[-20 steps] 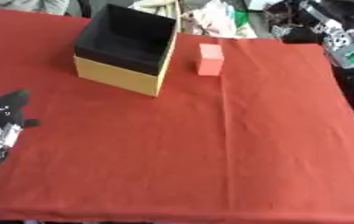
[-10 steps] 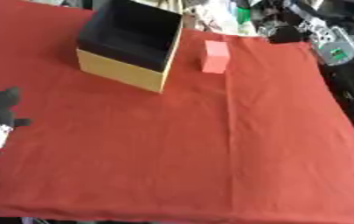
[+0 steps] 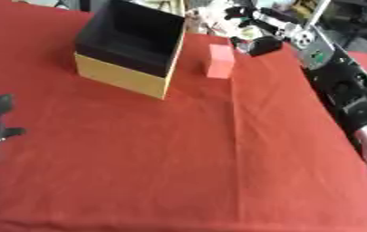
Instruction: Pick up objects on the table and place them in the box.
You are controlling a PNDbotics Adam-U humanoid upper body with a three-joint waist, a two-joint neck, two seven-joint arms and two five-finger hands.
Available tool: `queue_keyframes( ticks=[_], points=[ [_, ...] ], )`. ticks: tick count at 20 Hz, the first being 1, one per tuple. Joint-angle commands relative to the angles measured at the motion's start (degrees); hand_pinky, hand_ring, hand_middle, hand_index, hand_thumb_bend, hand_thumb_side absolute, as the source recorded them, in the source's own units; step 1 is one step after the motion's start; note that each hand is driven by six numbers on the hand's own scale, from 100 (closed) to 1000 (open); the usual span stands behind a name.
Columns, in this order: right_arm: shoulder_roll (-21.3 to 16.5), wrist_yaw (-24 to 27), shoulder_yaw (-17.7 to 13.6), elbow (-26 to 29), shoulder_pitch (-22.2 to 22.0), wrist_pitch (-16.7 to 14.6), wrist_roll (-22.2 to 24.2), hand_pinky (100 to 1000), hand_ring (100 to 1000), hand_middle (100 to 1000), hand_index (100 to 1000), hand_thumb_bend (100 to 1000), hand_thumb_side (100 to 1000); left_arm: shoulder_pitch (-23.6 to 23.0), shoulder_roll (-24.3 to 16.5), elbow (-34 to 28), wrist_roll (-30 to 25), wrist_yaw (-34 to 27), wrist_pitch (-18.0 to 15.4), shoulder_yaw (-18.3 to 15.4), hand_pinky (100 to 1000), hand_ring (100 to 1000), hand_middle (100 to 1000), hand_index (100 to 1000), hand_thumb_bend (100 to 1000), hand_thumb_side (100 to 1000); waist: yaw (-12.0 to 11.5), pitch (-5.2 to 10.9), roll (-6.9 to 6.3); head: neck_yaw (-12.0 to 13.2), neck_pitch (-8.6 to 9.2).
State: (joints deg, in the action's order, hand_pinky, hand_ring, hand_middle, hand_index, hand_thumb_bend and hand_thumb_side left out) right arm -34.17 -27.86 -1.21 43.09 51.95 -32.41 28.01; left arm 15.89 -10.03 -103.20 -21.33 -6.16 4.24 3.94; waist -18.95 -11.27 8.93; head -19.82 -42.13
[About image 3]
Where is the tan cardboard box black inside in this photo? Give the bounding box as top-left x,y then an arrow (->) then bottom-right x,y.
73,0 -> 188,101

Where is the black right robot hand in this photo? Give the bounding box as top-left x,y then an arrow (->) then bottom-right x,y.
222,5 -> 303,57

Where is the red rectangular block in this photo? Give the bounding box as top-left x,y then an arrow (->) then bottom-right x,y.
205,43 -> 237,80

